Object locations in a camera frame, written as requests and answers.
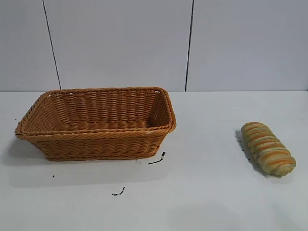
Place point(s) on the long striped bread loaf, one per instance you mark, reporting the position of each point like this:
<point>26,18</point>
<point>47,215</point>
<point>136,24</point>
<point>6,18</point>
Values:
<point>268,149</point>

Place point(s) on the brown woven wicker basket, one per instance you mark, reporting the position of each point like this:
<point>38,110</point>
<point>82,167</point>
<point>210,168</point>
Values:
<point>101,144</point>

